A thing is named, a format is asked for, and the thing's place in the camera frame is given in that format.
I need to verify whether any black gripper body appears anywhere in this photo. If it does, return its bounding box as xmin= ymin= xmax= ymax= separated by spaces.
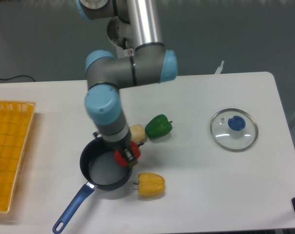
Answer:
xmin=93 ymin=130 xmax=131 ymax=152

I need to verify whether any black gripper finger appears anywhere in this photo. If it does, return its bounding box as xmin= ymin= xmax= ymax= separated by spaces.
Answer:
xmin=124 ymin=148 xmax=135 ymax=161
xmin=128 ymin=158 xmax=138 ymax=168

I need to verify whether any red bell pepper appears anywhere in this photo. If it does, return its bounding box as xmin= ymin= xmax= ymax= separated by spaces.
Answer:
xmin=114 ymin=141 xmax=141 ymax=167

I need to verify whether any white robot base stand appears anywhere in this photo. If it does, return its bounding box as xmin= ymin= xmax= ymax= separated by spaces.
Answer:
xmin=106 ymin=17 xmax=225 ymax=75

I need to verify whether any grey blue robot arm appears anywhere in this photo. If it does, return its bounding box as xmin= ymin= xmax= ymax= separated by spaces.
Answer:
xmin=76 ymin=0 xmax=178 ymax=167

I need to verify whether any yellow bell pepper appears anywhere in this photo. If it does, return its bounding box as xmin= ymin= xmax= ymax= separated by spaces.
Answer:
xmin=134 ymin=173 xmax=165 ymax=197

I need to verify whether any green bell pepper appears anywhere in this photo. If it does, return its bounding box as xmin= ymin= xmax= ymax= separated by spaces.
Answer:
xmin=145 ymin=114 xmax=173 ymax=139

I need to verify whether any beige bread roll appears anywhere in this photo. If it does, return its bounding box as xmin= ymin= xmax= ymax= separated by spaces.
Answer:
xmin=129 ymin=124 xmax=147 ymax=146

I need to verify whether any glass lid blue knob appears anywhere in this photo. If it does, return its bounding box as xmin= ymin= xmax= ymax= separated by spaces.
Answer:
xmin=210 ymin=108 xmax=259 ymax=153

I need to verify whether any yellow woven basket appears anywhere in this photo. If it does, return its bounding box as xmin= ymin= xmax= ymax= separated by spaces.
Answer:
xmin=0 ymin=100 xmax=36 ymax=214

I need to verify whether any dark pot blue handle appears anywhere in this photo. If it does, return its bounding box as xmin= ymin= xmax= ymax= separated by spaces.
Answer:
xmin=52 ymin=137 xmax=132 ymax=234

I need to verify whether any black floor cable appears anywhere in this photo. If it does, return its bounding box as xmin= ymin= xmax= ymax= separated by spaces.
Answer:
xmin=0 ymin=75 xmax=36 ymax=82

